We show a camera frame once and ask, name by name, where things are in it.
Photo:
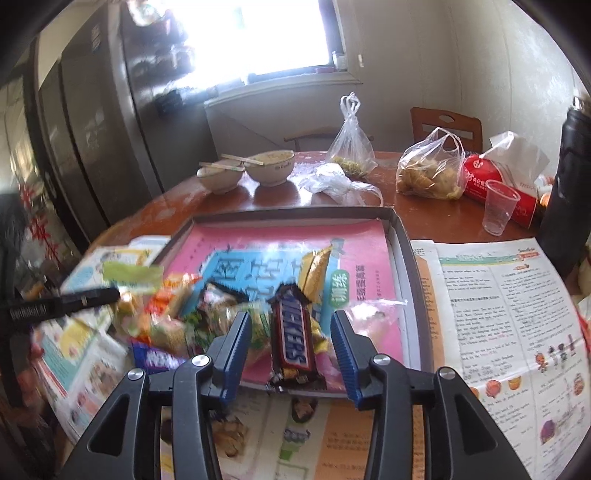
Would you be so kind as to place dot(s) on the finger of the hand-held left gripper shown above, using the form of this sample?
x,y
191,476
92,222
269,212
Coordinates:
x,y
92,297

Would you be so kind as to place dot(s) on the colourful children's newspaper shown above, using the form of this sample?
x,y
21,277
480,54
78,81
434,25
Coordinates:
x,y
78,360

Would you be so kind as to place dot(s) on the glass door with red decorations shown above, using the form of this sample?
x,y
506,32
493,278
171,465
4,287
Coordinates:
x,y
27,184

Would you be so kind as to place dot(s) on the brown wooden chair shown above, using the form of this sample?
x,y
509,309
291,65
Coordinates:
x,y
443,122

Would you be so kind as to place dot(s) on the newspaper with food photos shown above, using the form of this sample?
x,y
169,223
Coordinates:
x,y
300,443

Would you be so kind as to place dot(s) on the clear bag of snacks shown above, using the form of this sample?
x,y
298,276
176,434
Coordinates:
x,y
369,323

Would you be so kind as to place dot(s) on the green pea snack packet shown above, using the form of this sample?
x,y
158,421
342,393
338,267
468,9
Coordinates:
x,y
214,318

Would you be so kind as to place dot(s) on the yellow orange snack packet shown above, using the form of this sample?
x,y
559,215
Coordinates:
x,y
128,316

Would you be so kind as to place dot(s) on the orange cracker packet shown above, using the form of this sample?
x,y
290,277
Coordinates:
x,y
173,295

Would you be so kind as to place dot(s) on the floral cloth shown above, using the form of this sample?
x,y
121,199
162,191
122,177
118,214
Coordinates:
x,y
147,11

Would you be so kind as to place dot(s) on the plastic bag of fried food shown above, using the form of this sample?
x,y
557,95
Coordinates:
x,y
429,177

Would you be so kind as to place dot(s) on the pale cracker packet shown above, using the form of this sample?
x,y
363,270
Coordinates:
x,y
168,337

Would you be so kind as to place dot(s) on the red tissue pack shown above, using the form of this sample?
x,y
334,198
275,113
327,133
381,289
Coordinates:
x,y
480,180

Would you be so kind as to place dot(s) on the dark grey refrigerator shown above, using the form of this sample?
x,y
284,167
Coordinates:
x,y
101,129

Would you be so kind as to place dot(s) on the black thermos bottle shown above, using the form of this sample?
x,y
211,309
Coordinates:
x,y
568,184

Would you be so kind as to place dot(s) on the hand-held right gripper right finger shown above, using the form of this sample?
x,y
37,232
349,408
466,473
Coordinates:
x,y
342,346

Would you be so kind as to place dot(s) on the crumpled clear plastic bag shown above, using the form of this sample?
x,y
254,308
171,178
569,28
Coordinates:
x,y
332,184

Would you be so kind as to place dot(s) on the wooden chopsticks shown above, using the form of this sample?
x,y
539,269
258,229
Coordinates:
x,y
240,159
221,166

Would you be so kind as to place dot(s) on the bright window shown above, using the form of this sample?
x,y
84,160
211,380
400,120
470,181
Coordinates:
x,y
277,32

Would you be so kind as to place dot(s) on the tall clear plastic bag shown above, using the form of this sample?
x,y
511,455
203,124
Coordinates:
x,y
351,147

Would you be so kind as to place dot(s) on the light green snack packet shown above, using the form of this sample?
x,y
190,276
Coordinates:
x,y
131,276

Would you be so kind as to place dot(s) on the brown chocolate bar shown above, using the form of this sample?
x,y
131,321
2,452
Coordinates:
x,y
293,332

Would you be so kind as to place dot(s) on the large white bowl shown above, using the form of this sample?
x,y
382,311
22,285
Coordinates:
x,y
270,173

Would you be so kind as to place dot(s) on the clear plastic cup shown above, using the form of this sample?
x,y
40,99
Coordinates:
x,y
498,207

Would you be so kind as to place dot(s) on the shallow grey cardboard box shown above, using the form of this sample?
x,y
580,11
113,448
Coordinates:
x,y
401,258

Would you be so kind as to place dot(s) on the pink book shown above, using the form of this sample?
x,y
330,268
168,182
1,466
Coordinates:
x,y
277,240

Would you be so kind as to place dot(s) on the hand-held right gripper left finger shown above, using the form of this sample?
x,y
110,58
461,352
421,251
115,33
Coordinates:
x,y
241,341

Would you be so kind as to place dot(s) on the yellow candy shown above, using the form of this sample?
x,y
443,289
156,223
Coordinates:
x,y
321,334

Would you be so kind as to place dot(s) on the small white bowl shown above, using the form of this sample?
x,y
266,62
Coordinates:
x,y
219,182

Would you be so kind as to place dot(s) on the blue candy wrapper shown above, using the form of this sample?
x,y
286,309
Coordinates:
x,y
154,356

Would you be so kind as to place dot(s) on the large text newspaper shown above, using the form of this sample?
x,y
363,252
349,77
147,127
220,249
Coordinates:
x,y
489,323

